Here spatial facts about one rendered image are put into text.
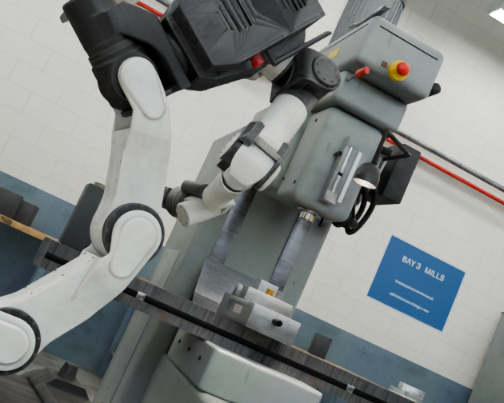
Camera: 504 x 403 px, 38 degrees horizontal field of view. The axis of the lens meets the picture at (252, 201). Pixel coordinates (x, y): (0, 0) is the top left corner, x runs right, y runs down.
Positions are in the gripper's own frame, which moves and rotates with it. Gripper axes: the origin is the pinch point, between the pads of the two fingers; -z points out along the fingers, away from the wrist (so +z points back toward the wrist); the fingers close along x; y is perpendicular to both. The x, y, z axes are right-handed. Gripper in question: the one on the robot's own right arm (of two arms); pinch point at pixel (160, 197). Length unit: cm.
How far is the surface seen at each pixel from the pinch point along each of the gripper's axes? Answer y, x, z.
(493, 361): -38, -523, -227
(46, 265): 30.0, 20.0, -4.1
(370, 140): -44, -47, 19
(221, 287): 15, -50, -24
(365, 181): -29, -42, 30
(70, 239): 21.3, 15.0, -8.9
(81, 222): 15.8, 14.5, -8.7
